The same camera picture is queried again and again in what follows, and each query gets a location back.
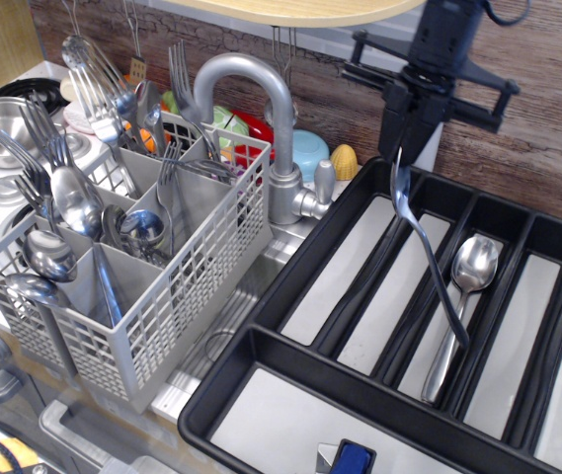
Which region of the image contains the large steel fork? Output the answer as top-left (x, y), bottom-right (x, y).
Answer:
top-left (69, 68), bottom-right (139, 198)

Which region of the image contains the steel spoon front left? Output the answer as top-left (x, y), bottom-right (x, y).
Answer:
top-left (23, 230), bottom-right (78, 282)

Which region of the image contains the steel fork back compartment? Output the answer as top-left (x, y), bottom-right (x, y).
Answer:
top-left (169, 40), bottom-right (220, 163)

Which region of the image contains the big steel spoon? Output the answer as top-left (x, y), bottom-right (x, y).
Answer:
top-left (390, 147), bottom-right (469, 349)

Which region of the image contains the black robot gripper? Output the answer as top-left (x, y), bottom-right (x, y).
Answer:
top-left (343, 1), bottom-right (522, 167)

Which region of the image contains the black cutlery tray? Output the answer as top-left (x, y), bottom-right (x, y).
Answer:
top-left (178, 159), bottom-right (562, 473)

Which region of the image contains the light wooden round shelf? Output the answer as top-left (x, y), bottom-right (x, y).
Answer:
top-left (170, 0), bottom-right (424, 28)

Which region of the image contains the steel fork compartment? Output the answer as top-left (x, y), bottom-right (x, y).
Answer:
top-left (169, 40), bottom-right (220, 163)
top-left (156, 140), bottom-right (182, 256)

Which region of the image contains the silver kitchen faucet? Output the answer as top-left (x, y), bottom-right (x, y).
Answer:
top-left (194, 53), bottom-right (336, 225)

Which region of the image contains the slotted steel spoon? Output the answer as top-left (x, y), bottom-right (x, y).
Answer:
top-left (62, 35), bottom-right (137, 122)

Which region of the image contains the light blue toy bowl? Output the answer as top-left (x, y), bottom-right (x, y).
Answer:
top-left (292, 129), bottom-right (330, 174)

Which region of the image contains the red toy pepper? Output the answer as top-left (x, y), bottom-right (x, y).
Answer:
top-left (230, 109), bottom-right (274, 167)

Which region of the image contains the grey plastic cutlery basket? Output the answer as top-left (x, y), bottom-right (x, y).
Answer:
top-left (0, 129), bottom-right (272, 413)

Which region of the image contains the steel fork left cluster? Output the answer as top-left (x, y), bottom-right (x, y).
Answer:
top-left (0, 93), bottom-right (74, 232)

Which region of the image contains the steel fork middle compartment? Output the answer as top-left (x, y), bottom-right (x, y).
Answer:
top-left (156, 140), bottom-right (182, 256)

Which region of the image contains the yellow toy corn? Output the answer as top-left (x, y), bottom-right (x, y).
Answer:
top-left (330, 144), bottom-right (359, 181)

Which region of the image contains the steel spoon in tray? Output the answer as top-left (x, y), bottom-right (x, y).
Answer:
top-left (421, 235), bottom-right (499, 404)

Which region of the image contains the steel spoon lowest left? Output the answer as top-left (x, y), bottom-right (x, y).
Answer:
top-left (0, 272), bottom-right (72, 308)

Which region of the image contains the steel spoon behind centre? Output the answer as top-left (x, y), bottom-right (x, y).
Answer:
top-left (51, 166), bottom-right (104, 239)

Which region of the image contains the blue block bottom edge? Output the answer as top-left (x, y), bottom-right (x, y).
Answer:
top-left (329, 439), bottom-right (376, 474)

